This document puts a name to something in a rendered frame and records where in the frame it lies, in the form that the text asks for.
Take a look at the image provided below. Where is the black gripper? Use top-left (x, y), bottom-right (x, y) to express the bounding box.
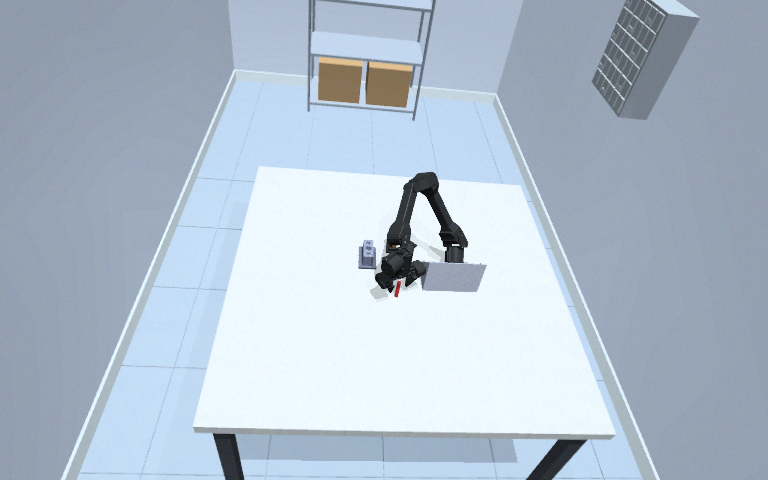
top-left (375, 260), bottom-right (426, 293)

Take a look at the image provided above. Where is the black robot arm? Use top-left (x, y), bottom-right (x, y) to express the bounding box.
top-left (381, 172), bottom-right (469, 277)

